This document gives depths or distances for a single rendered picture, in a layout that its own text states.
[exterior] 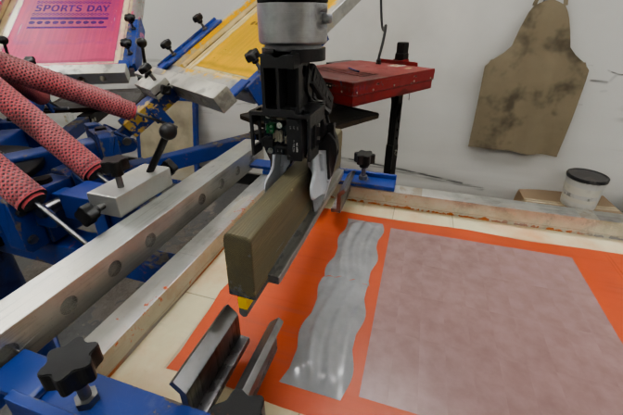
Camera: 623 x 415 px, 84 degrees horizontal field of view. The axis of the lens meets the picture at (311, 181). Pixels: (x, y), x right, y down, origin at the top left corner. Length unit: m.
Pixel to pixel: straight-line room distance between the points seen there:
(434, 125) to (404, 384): 2.16
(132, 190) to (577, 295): 0.69
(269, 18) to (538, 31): 2.15
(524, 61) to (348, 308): 2.11
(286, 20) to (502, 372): 0.45
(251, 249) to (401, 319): 0.26
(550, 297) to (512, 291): 0.05
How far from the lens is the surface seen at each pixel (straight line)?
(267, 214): 0.35
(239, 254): 0.33
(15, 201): 0.73
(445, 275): 0.60
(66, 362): 0.38
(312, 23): 0.38
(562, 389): 0.51
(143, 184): 0.63
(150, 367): 0.49
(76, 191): 0.74
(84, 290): 0.52
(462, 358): 0.49
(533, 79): 2.46
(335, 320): 0.49
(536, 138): 2.53
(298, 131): 0.37
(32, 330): 0.50
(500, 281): 0.62
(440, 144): 2.54
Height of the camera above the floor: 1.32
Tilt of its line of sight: 26 degrees down
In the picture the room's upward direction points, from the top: straight up
